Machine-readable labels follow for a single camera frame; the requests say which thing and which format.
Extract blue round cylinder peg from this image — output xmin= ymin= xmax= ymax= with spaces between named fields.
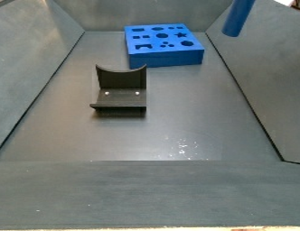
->
xmin=221 ymin=0 xmax=256 ymax=37

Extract blue foam shape board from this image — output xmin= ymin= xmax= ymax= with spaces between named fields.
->
xmin=125 ymin=23 xmax=205 ymax=69

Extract black curved cradle stand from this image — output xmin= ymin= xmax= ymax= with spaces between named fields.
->
xmin=90 ymin=66 xmax=146 ymax=110

